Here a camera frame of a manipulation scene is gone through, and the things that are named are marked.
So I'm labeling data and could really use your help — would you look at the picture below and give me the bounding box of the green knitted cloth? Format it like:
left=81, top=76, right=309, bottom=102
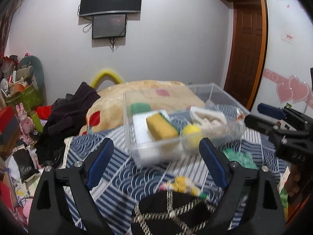
left=221, top=148, right=258, bottom=170

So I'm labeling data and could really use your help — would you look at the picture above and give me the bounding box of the black chain-pattern pouch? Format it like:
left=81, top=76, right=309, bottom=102
left=131, top=190, right=216, bottom=235

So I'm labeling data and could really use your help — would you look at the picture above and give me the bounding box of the white foam block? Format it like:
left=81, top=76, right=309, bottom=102
left=130, top=110, right=183, bottom=167

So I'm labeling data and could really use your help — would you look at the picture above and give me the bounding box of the white wardrobe with hearts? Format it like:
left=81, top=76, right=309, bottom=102
left=251, top=0, right=312, bottom=117

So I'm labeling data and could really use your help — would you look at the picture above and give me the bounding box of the brown wooden door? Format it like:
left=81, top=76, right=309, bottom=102
left=224, top=3, right=263, bottom=109

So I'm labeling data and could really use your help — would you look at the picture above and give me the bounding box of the yellow ball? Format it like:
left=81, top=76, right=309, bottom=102
left=180, top=124, right=204, bottom=153

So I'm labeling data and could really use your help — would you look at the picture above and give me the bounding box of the yellow floral fabric item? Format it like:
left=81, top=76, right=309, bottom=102
left=158, top=177, right=209, bottom=200

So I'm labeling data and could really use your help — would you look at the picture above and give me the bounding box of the blue white patterned tablecloth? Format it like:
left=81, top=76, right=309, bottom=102
left=63, top=126, right=290, bottom=234

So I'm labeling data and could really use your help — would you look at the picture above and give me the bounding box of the pink rabbit toy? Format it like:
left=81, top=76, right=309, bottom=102
left=15, top=103, right=34, bottom=144

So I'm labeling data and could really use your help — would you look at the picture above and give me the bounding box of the red and black box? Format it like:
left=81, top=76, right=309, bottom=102
left=0, top=106, right=19, bottom=145

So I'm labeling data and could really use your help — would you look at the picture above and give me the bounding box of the clear plastic storage box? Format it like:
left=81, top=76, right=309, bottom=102
left=123, top=83, right=249, bottom=156

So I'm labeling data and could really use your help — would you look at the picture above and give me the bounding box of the yellow green sponge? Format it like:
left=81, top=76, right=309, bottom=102
left=146, top=113, right=179, bottom=141

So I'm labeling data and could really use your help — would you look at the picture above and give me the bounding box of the black clothing pile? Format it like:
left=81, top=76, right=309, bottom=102
left=34, top=82, right=100, bottom=168

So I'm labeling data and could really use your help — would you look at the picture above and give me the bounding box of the green box of clutter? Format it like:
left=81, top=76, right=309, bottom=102
left=4, top=85, right=44, bottom=112

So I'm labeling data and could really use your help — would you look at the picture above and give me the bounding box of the beige floral blanket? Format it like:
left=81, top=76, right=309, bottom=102
left=79, top=80, right=205, bottom=135

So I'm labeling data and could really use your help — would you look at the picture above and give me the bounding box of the yellow curved tube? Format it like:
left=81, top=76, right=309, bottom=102
left=90, top=69, right=123, bottom=90

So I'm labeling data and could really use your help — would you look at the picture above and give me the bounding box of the grey green plush cushion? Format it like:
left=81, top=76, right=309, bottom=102
left=18, top=55, right=45, bottom=92

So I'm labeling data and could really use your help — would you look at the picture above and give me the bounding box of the small black wall monitor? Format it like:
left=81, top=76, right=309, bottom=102
left=92, top=14, right=127, bottom=39

